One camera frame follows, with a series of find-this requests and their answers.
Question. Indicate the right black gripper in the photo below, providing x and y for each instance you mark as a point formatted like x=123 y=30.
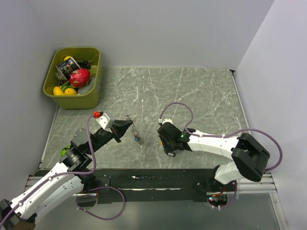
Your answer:
x=166 y=148

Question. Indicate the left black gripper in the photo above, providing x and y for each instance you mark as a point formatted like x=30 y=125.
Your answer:
x=119 y=128

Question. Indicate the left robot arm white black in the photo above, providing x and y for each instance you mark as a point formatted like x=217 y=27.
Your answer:
x=70 y=175

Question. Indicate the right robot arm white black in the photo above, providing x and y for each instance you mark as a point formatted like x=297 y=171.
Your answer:
x=248 y=158

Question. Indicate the black tag key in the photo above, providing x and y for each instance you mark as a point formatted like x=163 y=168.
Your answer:
x=171 y=154

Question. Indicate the olive green plastic bin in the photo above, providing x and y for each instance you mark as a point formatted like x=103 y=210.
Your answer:
x=88 y=96

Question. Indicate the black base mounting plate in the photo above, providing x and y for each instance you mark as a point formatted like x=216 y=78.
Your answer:
x=138 y=185

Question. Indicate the yellow mango toy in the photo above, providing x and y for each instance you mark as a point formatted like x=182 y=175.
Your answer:
x=70 y=92

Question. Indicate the red dragon fruit toy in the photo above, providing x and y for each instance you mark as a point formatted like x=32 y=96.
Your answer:
x=79 y=78

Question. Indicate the yellow lemon toy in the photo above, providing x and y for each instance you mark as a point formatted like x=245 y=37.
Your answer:
x=57 y=91

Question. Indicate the black printed paper cup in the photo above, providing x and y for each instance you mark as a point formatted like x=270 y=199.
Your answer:
x=66 y=68

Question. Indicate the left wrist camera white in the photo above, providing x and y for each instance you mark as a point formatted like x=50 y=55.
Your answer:
x=104 y=120

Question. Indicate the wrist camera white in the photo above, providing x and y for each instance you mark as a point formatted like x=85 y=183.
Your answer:
x=104 y=120
x=162 y=121

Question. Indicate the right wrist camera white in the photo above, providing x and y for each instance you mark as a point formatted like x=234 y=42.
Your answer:
x=162 y=121

